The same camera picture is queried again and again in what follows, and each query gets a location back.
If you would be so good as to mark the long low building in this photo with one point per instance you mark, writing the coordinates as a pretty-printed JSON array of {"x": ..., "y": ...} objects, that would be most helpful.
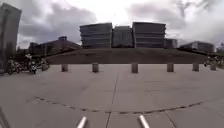
[{"x": 198, "y": 46}]

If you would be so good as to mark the large grey multistorey building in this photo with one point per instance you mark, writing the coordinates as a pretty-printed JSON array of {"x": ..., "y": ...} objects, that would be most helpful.
[{"x": 10, "y": 26}]

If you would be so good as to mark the wide concrete stairs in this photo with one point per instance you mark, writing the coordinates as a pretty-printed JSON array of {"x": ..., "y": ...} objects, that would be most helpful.
[{"x": 126, "y": 56}]

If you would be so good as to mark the row of parked scooters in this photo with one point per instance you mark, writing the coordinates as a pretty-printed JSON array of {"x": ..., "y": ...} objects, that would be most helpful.
[{"x": 211, "y": 61}]

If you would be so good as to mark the robot's own part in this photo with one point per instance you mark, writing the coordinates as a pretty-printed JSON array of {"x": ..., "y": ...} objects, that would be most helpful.
[
  {"x": 144, "y": 122},
  {"x": 81, "y": 122}
]

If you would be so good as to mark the small dark building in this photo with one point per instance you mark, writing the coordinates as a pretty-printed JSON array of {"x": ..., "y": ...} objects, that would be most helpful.
[{"x": 170, "y": 44}]

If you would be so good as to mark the row of concrete bollards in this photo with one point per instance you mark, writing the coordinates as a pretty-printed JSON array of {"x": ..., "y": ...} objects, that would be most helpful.
[{"x": 134, "y": 68}]

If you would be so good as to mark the row of parked bicycles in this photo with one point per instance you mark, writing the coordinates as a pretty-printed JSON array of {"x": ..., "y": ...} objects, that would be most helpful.
[{"x": 31, "y": 65}]

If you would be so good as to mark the low dark building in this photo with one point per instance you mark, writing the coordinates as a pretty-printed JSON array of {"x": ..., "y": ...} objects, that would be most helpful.
[{"x": 56, "y": 46}]

